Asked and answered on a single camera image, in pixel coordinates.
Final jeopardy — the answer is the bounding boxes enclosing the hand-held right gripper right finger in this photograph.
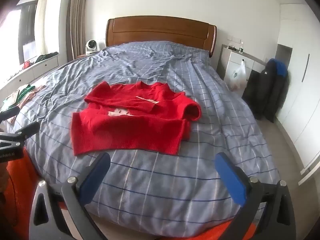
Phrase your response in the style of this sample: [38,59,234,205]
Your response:
[215,152,297,240]

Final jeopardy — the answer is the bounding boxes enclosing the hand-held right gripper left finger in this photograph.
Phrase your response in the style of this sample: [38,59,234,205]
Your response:
[29,152,111,240]

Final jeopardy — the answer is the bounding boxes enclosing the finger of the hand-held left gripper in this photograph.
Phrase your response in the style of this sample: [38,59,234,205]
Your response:
[0,122,40,144]
[0,106,20,122]

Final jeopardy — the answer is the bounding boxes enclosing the red knit sweater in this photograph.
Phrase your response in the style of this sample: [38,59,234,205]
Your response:
[71,81,202,156]

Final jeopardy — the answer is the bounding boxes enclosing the pile of clothes at window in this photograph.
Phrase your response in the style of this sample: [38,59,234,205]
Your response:
[17,85,47,107]

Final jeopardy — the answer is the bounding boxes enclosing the dark green clothes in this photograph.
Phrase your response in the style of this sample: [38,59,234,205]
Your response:
[34,52,58,63]

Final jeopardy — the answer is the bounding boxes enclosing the person's orange clothing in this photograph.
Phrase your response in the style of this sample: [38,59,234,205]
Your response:
[0,146,257,240]

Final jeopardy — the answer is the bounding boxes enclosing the white window-seat drawer cabinet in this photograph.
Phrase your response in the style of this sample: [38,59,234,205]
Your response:
[0,54,60,98]

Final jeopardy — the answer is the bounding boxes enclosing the bed with grey plaid duvet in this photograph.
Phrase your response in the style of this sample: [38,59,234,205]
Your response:
[5,41,280,238]

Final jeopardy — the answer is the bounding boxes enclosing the window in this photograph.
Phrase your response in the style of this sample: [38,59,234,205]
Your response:
[0,0,60,80]

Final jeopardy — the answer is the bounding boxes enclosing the black puffer jacket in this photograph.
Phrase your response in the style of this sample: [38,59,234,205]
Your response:
[241,59,289,123]

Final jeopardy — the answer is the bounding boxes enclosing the white plastic bag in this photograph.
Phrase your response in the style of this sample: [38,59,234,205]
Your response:
[229,59,247,90]

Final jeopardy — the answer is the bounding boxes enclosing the small white fan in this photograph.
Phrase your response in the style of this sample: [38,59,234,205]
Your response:
[85,39,100,55]

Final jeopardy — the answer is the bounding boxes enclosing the white wardrobe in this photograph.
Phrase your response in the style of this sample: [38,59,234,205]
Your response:
[276,4,320,185]

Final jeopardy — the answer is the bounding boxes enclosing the beige curtain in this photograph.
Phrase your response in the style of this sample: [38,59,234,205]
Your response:
[67,0,88,62]

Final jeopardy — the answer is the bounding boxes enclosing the white dresser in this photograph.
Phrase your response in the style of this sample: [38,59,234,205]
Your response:
[216,44,267,90]

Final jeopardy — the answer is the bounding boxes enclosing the blue garment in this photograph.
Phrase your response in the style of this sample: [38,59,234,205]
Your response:
[269,58,288,78]

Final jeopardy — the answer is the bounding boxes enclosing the wooden bed headboard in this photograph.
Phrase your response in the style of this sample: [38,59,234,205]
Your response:
[105,16,217,58]

